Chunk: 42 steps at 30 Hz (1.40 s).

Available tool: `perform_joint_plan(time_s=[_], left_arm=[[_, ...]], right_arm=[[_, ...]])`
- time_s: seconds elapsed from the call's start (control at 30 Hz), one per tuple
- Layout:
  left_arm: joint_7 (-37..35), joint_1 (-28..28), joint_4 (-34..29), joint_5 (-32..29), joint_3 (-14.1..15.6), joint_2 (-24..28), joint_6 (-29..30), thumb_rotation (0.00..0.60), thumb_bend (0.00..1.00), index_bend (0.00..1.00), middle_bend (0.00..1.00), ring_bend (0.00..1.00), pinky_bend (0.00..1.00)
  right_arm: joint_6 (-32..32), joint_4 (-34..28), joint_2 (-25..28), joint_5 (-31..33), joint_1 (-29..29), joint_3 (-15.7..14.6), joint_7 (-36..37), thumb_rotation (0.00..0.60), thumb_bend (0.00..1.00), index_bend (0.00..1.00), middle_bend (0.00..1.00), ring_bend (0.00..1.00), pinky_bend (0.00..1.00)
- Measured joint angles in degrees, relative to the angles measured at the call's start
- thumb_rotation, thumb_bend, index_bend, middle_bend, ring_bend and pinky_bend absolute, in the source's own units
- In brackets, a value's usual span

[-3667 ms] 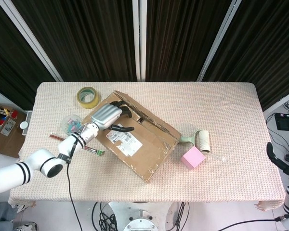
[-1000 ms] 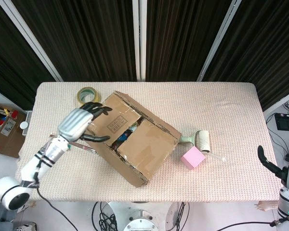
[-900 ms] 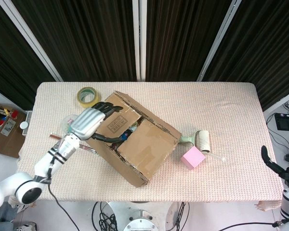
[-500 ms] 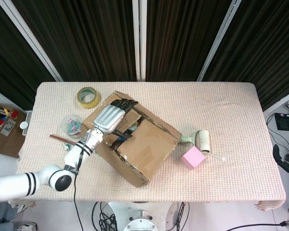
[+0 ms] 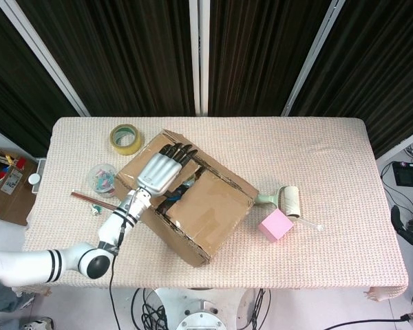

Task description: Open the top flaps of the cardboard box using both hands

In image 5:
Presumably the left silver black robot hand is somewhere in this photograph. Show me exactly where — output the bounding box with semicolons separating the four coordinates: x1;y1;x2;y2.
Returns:
134;143;199;198

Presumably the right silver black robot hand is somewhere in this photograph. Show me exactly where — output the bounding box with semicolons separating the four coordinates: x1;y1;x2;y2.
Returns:
390;205;413;256

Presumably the brown cardboard box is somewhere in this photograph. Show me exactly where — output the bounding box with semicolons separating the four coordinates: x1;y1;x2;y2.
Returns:
115;129;260;268

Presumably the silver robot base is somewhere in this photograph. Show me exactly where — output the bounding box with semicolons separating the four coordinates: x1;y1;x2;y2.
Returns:
151;287;255;330

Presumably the open cardboard box with labels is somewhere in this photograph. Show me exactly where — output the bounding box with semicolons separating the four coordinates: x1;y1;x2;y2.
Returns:
0;147;39;226

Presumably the yellow packing tape roll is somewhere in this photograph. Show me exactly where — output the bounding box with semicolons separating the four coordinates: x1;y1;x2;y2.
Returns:
109;123;145;156

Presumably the black electronic device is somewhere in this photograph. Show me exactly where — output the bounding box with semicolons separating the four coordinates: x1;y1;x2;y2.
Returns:
392;161;413;188

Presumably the clear jar of clips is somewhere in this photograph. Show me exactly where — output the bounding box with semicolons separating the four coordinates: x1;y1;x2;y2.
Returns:
87;163;118;199

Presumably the clear plastic tube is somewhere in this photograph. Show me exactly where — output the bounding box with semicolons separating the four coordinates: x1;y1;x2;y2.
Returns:
289;214;324;232

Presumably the dark curtain panel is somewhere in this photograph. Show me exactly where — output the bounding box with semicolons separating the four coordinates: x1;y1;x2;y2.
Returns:
0;0;85;157
15;0;196;117
290;0;413;159
208;0;333;117

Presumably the pink foam cube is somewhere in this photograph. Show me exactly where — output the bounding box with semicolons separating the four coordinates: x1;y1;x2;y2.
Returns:
260;208;295;244

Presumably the pink waffle tablecloth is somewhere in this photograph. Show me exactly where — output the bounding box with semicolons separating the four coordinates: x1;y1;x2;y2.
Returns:
12;116;410;300

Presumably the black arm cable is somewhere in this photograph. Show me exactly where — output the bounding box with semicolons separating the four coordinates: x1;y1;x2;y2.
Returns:
332;310;413;330
108;252;124;330

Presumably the green handled lint roller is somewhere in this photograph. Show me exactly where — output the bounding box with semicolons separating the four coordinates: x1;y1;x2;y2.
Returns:
256;184;302;219

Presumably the white frame post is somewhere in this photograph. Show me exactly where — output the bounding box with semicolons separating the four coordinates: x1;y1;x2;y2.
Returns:
281;0;348;117
188;0;211;116
0;0;91;117

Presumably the black cable bundle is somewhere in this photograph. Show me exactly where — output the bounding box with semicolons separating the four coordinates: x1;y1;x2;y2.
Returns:
130;287;170;330

